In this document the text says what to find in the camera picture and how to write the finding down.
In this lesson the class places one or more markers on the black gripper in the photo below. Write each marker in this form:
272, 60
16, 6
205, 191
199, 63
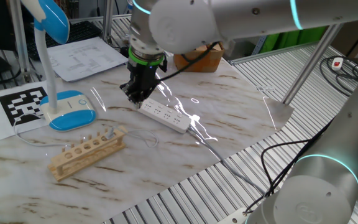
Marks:
145, 74

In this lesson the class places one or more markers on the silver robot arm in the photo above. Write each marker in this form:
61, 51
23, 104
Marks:
259, 15

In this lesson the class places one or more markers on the white power strip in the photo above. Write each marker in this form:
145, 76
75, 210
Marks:
166, 116

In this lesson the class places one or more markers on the blue and white desk lamp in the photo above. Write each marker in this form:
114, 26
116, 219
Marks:
70, 119

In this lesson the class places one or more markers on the small black round device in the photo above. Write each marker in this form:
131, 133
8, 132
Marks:
124, 52

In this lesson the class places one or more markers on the brown cardboard box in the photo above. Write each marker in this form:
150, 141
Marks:
197, 63

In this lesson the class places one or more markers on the printed white paper sheet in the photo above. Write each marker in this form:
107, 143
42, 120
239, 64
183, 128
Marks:
79, 59

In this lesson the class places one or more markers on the marble pattern table mat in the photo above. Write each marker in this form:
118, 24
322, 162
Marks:
166, 161

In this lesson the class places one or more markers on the black computer keyboard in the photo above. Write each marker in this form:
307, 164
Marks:
79, 31

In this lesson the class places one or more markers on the wooden test tube rack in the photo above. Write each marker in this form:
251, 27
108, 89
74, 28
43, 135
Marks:
79, 155

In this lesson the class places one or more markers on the white label sticker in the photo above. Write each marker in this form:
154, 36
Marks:
264, 88

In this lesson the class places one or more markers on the grey metal shelf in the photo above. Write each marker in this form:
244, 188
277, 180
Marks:
259, 45

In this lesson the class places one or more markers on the green cloth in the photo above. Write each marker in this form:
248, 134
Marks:
291, 40

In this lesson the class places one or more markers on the aluminium frame post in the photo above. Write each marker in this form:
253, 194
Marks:
107, 18
19, 40
309, 65

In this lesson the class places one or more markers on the aluminium frame rail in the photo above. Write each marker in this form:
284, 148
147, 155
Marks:
259, 56

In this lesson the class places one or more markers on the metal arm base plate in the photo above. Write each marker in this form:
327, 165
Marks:
236, 217

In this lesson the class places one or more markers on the white switch with red button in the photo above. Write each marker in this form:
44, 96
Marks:
337, 63

